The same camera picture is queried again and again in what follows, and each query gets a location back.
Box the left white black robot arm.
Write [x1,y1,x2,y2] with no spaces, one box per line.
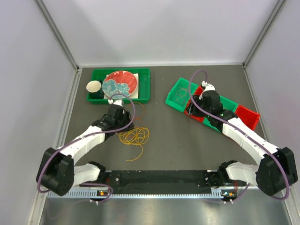
[36,100,134,196]

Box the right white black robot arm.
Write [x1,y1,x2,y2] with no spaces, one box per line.
[186,90,298,196]

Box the green bin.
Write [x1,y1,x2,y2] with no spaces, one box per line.
[203,96,238,132]
[165,77,190,113]

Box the red bin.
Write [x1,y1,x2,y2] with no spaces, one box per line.
[184,87,205,123]
[235,105,260,131]

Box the green bin far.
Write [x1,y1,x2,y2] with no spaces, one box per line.
[165,77,190,113]

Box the red blue floral plate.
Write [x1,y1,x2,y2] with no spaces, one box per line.
[102,70,138,99]

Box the cream paper cup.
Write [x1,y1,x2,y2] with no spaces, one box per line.
[86,81,102,93]

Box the red bin near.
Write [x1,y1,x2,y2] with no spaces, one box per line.
[235,105,260,131]

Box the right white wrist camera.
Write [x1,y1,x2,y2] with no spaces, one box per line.
[201,81,216,93]

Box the yellow cable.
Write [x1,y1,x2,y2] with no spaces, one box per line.
[119,126,150,162]

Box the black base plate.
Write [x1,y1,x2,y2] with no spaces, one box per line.
[81,170,246,195]

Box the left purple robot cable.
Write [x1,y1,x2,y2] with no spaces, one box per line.
[37,93,137,204]

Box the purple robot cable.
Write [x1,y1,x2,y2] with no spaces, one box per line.
[189,69,290,203]
[37,93,137,204]

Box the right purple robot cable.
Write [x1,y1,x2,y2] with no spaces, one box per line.
[189,69,290,203]

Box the slotted cable duct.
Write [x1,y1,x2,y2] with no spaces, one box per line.
[46,188,237,199]

